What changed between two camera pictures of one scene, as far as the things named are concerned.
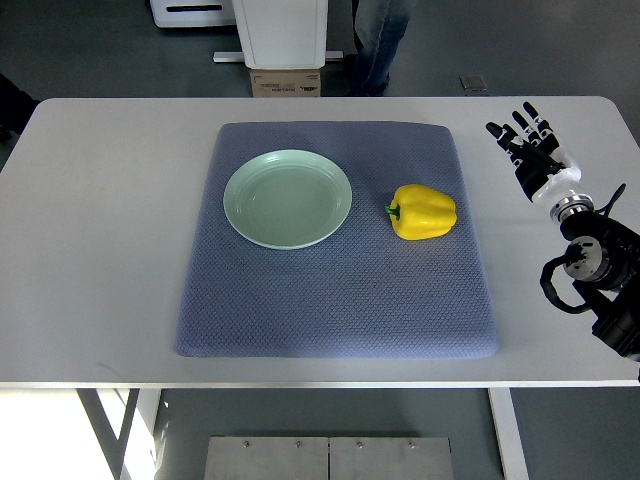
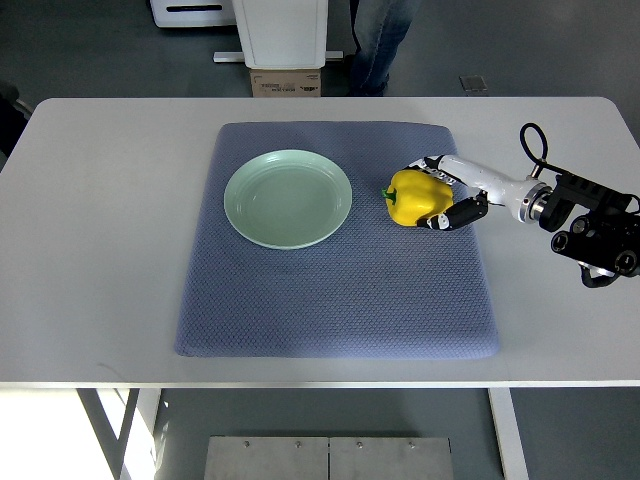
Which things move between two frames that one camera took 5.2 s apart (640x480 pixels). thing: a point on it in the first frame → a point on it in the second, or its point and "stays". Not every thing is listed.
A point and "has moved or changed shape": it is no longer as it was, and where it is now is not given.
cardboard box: [285, 83] stays
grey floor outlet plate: [473, 83] stays
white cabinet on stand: [281, 34] stays
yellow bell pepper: [421, 213] has moved or changed shape
